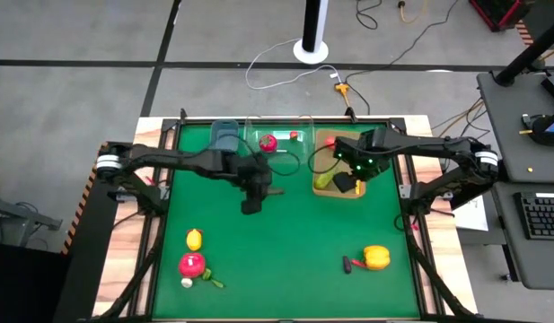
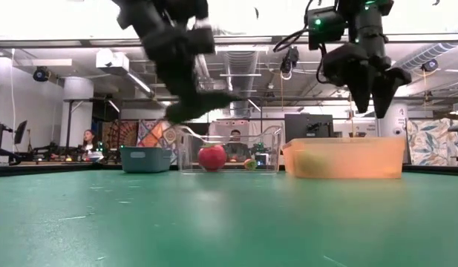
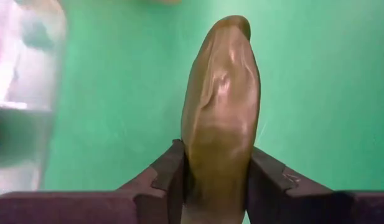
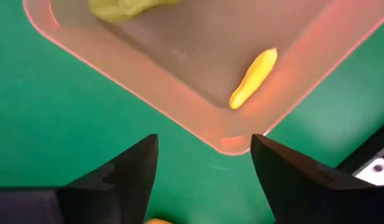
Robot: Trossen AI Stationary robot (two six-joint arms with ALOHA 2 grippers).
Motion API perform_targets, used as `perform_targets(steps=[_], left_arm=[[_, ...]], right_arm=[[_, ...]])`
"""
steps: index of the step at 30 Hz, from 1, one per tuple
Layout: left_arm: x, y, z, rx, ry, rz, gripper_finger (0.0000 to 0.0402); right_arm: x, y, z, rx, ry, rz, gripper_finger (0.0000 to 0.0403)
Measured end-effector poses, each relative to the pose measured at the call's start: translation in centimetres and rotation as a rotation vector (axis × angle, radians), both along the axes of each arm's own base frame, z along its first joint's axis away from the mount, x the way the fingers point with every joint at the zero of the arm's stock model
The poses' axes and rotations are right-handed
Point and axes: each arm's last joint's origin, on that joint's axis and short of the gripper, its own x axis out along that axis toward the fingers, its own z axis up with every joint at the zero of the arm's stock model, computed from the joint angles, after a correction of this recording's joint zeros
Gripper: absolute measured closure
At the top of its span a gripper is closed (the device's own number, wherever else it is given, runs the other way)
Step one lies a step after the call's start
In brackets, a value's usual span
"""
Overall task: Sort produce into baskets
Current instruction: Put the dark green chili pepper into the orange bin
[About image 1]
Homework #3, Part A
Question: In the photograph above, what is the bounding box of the wooden tray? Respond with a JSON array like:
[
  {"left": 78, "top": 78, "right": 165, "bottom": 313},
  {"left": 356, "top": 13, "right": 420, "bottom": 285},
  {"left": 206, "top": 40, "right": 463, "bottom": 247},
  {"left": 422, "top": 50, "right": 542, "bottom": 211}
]
[{"left": 312, "top": 128, "right": 367, "bottom": 198}]

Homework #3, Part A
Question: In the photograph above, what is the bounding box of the dark grey keyboard desk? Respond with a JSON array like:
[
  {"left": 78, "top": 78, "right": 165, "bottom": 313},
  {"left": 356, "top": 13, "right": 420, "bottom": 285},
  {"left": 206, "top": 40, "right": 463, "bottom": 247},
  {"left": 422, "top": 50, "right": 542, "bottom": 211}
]
[{"left": 490, "top": 181, "right": 554, "bottom": 291}]

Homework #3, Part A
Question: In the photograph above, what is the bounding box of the grey-blue plastic bin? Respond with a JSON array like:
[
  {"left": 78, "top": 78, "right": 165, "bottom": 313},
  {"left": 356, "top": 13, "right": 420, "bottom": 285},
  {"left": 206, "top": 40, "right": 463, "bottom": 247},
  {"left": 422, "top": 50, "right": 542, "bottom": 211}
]
[{"left": 208, "top": 119, "right": 240, "bottom": 153}]

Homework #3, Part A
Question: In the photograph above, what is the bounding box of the light green cucumber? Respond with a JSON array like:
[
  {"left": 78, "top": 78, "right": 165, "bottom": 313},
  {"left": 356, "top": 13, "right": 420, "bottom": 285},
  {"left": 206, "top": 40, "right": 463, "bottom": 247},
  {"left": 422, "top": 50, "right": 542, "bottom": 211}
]
[{"left": 314, "top": 168, "right": 339, "bottom": 190}]

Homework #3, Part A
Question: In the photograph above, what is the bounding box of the large red orange tomato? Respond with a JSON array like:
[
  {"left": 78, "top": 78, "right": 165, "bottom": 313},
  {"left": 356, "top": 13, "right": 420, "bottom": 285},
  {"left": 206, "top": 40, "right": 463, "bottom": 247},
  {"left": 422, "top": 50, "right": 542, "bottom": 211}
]
[{"left": 178, "top": 252, "right": 207, "bottom": 279}]

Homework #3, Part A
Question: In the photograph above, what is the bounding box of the yellow lemon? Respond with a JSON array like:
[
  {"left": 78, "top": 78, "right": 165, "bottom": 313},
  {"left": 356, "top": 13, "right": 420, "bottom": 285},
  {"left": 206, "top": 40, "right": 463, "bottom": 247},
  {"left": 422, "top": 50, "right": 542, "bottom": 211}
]
[{"left": 186, "top": 228, "right": 203, "bottom": 252}]

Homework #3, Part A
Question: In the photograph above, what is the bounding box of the black cabinet hazard stripe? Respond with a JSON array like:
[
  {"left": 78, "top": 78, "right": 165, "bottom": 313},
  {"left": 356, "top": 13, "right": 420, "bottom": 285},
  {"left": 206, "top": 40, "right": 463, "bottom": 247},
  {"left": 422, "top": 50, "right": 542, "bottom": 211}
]
[{"left": 51, "top": 141, "right": 134, "bottom": 323}]

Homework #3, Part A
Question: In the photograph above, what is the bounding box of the white floor cable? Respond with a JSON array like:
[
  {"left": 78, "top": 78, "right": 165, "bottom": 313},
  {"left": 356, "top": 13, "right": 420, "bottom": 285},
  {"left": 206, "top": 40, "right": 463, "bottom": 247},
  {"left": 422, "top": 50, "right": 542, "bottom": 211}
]
[{"left": 244, "top": 38, "right": 343, "bottom": 91}]

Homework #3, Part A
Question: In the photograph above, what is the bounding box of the yellow power plug adapter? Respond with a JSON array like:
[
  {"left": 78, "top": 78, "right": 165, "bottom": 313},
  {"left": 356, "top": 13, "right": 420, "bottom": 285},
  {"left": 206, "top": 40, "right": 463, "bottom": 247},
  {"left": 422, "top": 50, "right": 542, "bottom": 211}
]
[{"left": 333, "top": 82, "right": 352, "bottom": 109}]

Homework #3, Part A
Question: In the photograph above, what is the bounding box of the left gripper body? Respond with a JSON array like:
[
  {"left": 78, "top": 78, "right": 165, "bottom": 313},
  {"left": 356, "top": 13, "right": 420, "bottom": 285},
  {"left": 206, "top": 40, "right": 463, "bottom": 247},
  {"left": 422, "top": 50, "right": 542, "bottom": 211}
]
[{"left": 231, "top": 154, "right": 274, "bottom": 203}]

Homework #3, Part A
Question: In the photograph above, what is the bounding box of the dark grey side desk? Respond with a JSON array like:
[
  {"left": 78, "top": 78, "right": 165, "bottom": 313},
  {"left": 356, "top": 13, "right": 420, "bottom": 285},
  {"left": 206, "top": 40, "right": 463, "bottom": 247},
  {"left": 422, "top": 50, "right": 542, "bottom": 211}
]
[{"left": 477, "top": 69, "right": 554, "bottom": 185}]

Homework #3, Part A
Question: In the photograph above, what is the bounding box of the yellow bell pepper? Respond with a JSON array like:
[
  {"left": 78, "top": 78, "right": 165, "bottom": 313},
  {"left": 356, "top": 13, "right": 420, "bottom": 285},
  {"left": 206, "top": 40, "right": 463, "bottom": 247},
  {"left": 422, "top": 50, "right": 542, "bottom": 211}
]
[{"left": 363, "top": 244, "right": 391, "bottom": 272}]

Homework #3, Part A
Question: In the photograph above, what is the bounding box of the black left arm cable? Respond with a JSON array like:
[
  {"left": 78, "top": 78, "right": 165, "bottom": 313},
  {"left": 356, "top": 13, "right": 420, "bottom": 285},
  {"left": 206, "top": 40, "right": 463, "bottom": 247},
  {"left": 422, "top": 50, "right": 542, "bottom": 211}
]
[{"left": 238, "top": 133, "right": 301, "bottom": 177}]

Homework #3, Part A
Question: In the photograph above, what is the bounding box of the white black floor pole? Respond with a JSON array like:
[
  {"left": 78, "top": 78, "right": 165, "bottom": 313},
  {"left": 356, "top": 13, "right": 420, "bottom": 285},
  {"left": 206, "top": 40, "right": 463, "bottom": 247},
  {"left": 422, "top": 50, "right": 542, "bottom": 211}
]
[{"left": 293, "top": 0, "right": 330, "bottom": 65}]

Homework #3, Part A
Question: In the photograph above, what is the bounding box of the black table frame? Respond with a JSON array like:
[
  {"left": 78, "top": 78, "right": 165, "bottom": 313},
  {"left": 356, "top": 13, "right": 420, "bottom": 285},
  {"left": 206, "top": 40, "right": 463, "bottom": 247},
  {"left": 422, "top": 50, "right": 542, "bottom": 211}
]
[{"left": 90, "top": 107, "right": 479, "bottom": 323}]

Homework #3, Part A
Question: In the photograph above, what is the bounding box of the black looped floor cable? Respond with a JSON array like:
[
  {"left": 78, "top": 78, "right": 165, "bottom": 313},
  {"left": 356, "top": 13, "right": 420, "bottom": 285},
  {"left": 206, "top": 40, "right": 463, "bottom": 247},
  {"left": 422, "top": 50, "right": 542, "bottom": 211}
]
[{"left": 355, "top": 0, "right": 383, "bottom": 31}]

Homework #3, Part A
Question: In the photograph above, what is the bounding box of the clear plastic bin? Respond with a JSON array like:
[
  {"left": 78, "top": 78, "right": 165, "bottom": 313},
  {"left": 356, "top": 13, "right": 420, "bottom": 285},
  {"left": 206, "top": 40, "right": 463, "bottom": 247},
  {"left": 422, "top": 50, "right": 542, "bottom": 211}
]
[{"left": 243, "top": 115, "right": 315, "bottom": 165}]

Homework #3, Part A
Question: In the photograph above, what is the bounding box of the black device blue screen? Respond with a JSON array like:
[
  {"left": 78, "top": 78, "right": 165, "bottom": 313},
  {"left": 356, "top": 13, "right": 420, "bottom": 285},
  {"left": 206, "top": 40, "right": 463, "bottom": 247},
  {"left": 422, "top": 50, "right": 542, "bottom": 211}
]
[{"left": 522, "top": 111, "right": 554, "bottom": 147}]

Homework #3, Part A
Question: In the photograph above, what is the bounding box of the black keyboard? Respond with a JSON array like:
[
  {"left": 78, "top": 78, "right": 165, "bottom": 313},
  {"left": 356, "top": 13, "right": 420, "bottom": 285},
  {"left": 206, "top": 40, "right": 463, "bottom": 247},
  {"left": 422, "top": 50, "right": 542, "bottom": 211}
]
[{"left": 513, "top": 191, "right": 554, "bottom": 241}]

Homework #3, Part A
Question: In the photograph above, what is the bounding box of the yellow floor cable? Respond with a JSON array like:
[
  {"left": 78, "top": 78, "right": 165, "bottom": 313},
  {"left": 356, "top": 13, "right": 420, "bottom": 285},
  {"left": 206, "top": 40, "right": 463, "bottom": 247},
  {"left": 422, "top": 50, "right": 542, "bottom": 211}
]
[{"left": 396, "top": 0, "right": 439, "bottom": 24}]

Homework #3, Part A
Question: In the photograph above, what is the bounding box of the red black crate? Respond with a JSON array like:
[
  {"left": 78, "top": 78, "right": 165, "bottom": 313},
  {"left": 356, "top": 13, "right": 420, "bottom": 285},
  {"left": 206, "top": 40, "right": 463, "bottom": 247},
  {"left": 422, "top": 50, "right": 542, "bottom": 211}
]
[{"left": 468, "top": 0, "right": 536, "bottom": 33}]

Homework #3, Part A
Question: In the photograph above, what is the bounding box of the large red strawberry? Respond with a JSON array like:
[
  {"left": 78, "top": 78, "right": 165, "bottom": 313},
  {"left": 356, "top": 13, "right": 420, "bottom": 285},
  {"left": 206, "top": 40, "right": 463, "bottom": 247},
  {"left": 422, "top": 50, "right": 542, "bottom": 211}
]
[{"left": 259, "top": 134, "right": 278, "bottom": 154}]

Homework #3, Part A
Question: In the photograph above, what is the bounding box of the grey metal stand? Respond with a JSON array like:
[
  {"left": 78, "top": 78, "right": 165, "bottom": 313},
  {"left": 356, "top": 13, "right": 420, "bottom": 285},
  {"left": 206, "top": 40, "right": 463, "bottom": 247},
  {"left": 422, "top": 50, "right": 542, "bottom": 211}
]
[{"left": 0, "top": 195, "right": 63, "bottom": 248}]

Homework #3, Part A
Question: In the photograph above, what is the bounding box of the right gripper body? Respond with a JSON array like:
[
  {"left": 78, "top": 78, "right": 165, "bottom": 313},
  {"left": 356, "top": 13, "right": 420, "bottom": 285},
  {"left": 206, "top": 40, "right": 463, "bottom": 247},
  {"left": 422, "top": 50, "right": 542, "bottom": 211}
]
[{"left": 334, "top": 128, "right": 392, "bottom": 181}]

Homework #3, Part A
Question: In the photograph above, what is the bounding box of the white paper sheet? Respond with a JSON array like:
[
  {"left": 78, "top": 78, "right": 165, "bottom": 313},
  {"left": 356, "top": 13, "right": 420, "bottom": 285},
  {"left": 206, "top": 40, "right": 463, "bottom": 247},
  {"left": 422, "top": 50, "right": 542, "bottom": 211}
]
[{"left": 451, "top": 195, "right": 489, "bottom": 232}]

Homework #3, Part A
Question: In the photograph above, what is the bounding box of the green table mat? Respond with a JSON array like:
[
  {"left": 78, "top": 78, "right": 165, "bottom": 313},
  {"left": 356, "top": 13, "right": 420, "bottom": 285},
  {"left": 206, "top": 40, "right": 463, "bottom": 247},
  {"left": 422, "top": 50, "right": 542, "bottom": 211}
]
[{"left": 151, "top": 121, "right": 421, "bottom": 320}]

